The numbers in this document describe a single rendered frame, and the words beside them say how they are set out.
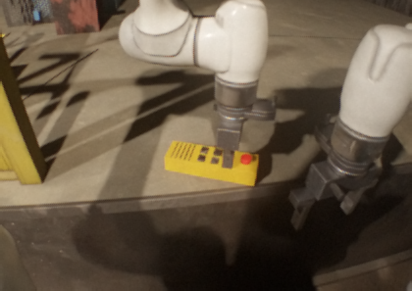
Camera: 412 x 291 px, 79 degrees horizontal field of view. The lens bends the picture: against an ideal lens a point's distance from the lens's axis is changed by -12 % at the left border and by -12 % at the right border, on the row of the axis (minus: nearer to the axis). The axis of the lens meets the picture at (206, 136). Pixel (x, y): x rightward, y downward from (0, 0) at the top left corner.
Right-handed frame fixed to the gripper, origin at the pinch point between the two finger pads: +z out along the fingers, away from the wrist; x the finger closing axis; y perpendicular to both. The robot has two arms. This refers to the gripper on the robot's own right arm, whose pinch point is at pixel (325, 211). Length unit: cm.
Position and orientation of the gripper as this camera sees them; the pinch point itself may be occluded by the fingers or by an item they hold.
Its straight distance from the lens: 63.7
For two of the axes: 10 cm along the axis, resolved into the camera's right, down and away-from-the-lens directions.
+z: -0.4, 8.0, 5.9
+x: 9.6, -1.4, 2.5
